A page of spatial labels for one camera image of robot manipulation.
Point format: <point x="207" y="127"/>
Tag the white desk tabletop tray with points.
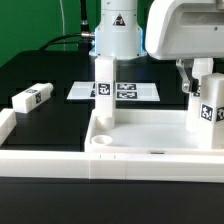
<point x="139" y="131"/>

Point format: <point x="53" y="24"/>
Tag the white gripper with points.
<point x="184" y="30"/>

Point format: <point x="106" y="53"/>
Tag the white marker sheet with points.
<point x="146" y="92"/>

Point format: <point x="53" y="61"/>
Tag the white U-shaped fence frame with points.
<point x="119" y="166"/>

